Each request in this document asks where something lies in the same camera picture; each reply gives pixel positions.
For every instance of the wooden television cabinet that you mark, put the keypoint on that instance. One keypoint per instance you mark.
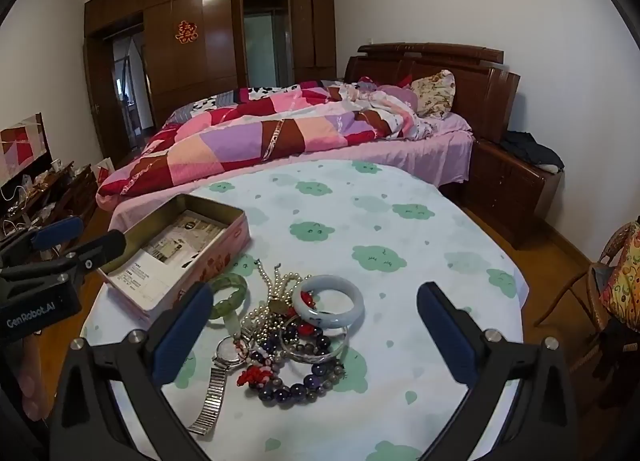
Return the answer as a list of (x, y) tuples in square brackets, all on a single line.
[(70, 196)]

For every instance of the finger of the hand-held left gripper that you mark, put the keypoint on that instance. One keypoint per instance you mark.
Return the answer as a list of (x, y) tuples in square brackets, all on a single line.
[(57, 233), (97, 248)]

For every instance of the pink tin box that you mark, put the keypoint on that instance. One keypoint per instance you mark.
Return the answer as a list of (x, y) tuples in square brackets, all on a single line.
[(210, 261)]

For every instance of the colourful floral cloth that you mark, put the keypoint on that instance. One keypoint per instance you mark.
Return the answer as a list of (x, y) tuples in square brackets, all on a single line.
[(625, 281)]

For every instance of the pink bedsheet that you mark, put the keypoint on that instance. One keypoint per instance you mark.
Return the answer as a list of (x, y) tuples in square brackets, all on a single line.
[(400, 153)]

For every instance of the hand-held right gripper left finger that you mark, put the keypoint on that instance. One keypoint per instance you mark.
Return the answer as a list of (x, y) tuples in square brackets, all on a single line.
[(182, 336)]

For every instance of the brown round pendant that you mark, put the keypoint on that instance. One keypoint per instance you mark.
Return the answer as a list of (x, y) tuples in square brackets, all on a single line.
[(281, 307)]

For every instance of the floral pillow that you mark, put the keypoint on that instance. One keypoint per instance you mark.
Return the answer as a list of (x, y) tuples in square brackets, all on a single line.
[(435, 93)]

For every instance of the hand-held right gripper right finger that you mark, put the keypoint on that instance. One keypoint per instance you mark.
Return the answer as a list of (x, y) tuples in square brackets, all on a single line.
[(447, 336)]

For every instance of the silver bangle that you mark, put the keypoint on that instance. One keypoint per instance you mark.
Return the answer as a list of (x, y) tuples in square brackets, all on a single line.
[(320, 359)]

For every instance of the green jade bangle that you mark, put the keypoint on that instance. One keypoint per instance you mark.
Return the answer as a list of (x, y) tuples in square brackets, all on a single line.
[(237, 282)]

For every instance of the silver wristwatch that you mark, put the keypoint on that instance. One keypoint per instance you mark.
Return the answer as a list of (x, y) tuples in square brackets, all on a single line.
[(212, 391)]

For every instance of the wooden chair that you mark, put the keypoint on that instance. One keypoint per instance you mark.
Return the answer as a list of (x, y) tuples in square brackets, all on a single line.
[(585, 286)]

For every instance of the dark clothes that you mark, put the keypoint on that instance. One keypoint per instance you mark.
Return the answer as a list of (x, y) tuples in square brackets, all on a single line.
[(530, 148)]

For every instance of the printed paper leaflet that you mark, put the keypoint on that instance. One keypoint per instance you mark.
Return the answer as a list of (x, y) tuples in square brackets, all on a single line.
[(192, 236)]

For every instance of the red paper decoration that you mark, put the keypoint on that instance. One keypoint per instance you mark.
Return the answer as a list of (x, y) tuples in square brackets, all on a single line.
[(186, 32)]

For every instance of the wooden nightstand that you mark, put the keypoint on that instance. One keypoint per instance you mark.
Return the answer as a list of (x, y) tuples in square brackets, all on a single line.
[(505, 186)]

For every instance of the white shopping bag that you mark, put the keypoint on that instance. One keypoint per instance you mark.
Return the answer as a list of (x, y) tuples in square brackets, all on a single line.
[(103, 169)]

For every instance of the pale blue jade bangle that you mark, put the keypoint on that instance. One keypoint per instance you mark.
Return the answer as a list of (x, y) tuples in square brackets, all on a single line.
[(350, 310)]

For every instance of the person's left hand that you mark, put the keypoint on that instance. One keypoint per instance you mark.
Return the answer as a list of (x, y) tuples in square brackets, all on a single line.
[(32, 381)]

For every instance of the wooden headboard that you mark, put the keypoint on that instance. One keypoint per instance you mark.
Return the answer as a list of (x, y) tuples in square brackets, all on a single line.
[(480, 86)]

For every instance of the wooden wardrobe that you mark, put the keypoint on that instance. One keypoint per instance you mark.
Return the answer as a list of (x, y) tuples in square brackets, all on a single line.
[(200, 71)]

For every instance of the white paper sheet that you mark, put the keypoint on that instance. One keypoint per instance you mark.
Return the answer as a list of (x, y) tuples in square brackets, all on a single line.
[(145, 286)]

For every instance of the pale jade pendant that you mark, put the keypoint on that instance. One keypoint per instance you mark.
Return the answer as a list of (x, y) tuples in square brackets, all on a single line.
[(234, 325)]

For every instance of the television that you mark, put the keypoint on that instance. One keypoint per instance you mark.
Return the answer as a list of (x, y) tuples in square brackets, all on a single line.
[(22, 148)]

